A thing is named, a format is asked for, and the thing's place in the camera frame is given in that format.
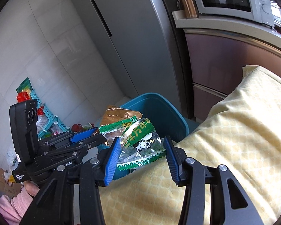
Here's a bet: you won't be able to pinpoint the green cow snack wrapper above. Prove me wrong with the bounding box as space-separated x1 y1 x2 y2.
99 116 166 171

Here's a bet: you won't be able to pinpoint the brown snack wrapper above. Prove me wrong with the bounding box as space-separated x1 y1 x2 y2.
100 105 143 126

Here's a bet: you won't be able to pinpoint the pink sleeve forearm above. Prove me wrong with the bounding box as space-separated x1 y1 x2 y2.
0 188 33 225

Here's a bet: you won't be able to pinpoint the blue trash bin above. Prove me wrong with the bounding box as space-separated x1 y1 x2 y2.
98 93 189 180

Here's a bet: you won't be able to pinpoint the left hand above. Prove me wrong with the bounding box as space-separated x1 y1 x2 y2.
24 181 40 197

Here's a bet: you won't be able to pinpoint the teal floor rack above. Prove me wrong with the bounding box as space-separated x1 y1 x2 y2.
30 89 70 139

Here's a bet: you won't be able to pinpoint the yellow patterned tablecloth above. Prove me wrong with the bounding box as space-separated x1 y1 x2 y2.
100 65 281 224

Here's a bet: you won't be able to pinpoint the brown lower cabinets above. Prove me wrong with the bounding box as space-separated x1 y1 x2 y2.
185 29 281 121

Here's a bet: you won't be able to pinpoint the grey refrigerator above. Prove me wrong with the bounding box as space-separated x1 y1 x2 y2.
71 0 187 114

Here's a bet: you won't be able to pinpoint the white microwave oven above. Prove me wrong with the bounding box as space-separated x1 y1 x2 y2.
195 0 274 27

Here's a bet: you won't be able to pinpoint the glass electric kettle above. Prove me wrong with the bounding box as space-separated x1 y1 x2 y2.
271 0 281 24

